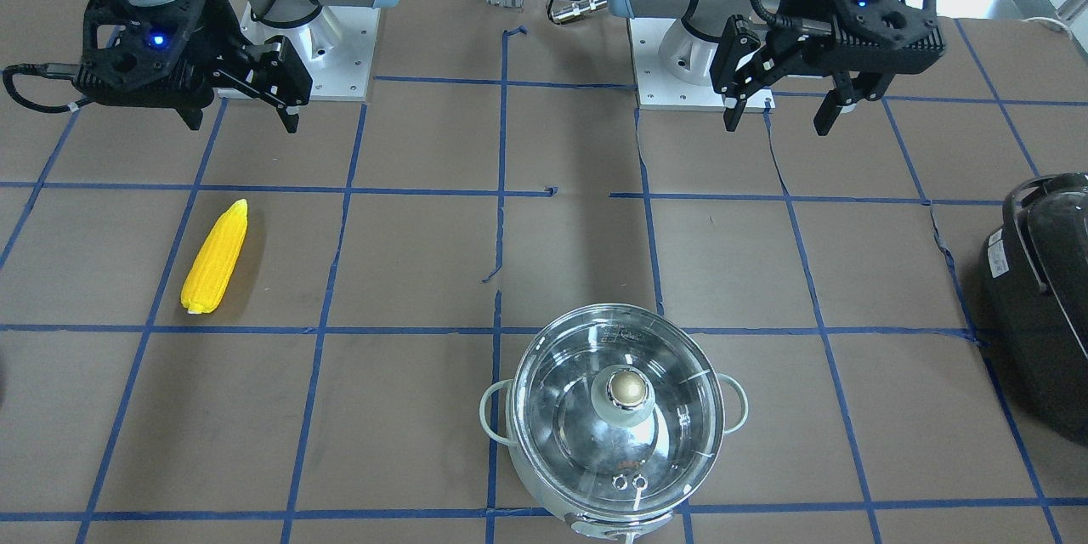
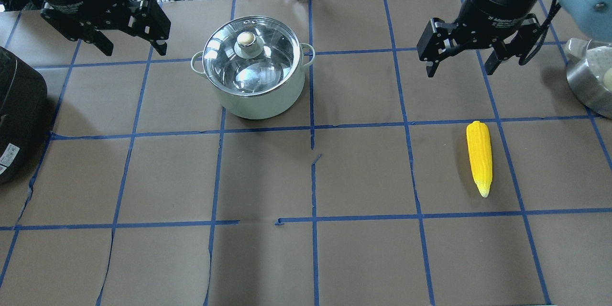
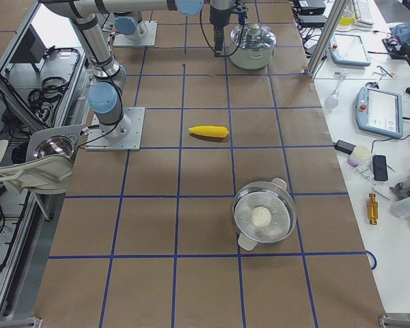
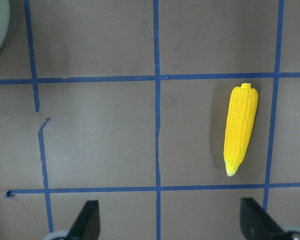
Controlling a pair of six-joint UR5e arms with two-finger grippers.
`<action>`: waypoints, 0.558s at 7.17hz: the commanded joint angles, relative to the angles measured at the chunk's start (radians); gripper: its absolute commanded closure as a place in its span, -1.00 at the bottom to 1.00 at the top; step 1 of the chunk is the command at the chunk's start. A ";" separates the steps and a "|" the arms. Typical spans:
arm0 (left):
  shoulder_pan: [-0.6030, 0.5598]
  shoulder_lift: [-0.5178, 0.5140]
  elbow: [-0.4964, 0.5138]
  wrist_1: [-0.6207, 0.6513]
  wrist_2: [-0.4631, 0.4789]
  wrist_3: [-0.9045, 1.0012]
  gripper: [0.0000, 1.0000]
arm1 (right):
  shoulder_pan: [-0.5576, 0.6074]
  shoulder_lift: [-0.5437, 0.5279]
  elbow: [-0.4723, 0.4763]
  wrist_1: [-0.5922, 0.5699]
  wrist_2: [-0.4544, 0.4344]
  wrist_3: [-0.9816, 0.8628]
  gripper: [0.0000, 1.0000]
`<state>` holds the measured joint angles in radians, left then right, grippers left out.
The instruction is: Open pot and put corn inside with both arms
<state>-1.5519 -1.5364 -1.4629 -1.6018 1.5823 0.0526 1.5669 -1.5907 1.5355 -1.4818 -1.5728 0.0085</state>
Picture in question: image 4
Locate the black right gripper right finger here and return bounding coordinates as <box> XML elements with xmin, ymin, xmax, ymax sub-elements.
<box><xmin>240</xmin><ymin>197</ymin><xmax>284</xmax><ymax>240</ymax></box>

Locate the yellow plastic corn cob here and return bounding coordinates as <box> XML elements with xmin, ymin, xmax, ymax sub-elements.
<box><xmin>223</xmin><ymin>83</ymin><xmax>259</xmax><ymax>177</ymax></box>

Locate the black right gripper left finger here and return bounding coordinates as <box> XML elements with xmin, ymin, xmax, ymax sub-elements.
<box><xmin>67</xmin><ymin>200</ymin><xmax>100</xmax><ymax>240</ymax></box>

